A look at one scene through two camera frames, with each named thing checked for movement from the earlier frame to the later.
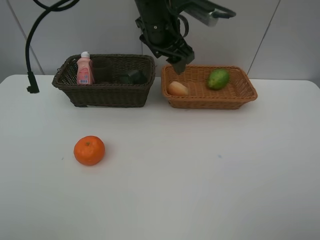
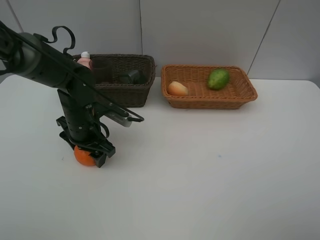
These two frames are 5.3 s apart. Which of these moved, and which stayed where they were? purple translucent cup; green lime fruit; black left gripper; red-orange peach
Moved: black left gripper
Stayed: green lime fruit; purple translucent cup; red-orange peach
